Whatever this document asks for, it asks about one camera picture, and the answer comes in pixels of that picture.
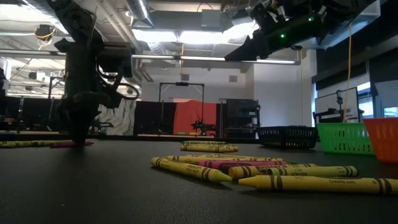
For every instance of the black equipment rack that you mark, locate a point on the black equipment rack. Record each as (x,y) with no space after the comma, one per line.
(242,115)

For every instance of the orange plastic basket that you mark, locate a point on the orange plastic basket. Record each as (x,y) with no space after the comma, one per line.
(382,140)

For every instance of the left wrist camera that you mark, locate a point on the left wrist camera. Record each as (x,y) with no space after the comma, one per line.
(115,59)

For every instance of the black aluminium table frame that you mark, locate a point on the black aluminium table frame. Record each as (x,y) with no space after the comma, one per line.
(149,138)

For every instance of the shiny round duct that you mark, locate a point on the shiny round duct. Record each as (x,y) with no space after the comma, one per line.
(140,11)

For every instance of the white patterned sheet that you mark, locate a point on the white patterned sheet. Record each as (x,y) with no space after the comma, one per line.
(121,119)

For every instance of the grey wall vent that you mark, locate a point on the grey wall vent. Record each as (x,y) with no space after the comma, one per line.
(184,77)
(233,78)

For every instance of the red cloth backdrop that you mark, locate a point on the red cloth backdrop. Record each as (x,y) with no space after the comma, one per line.
(192,115)

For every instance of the small black robot arm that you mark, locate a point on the small black robot arm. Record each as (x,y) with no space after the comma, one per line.
(202,126)

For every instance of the yellow crayon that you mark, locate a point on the yellow crayon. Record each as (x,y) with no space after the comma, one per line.
(49,143)
(214,145)
(314,171)
(236,158)
(311,183)
(248,171)
(183,158)
(18,144)
(208,149)

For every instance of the white display board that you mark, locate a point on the white display board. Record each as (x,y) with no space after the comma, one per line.
(326,105)

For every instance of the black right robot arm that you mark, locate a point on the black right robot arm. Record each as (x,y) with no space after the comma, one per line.
(342,9)

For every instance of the grey ceiling box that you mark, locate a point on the grey ceiling box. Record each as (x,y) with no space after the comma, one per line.
(211,18)

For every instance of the green plastic basket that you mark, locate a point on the green plastic basket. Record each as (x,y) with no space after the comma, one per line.
(342,140)

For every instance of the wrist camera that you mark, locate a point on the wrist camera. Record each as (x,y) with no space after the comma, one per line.
(115,59)
(264,15)

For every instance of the green-yellow crayon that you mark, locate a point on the green-yellow crayon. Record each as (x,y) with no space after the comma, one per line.
(189,169)

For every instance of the black partition panel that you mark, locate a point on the black partition panel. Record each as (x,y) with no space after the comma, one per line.
(155,118)
(31,113)

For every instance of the black plastic basket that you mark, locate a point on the black plastic basket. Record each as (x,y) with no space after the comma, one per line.
(286,138)

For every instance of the long ceiling light strip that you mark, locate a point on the long ceiling light strip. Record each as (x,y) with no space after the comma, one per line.
(202,58)

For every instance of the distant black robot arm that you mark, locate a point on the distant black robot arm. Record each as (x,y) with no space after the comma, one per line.
(102,124)

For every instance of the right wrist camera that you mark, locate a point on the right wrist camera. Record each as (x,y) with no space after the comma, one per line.
(264,15)

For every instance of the black camera gantry frame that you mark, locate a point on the black camera gantry frame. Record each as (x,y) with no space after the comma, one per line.
(182,83)
(49,93)

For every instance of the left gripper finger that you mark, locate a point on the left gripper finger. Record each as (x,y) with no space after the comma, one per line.
(88,124)
(78,127)

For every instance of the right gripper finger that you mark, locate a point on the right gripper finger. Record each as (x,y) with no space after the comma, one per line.
(248,51)

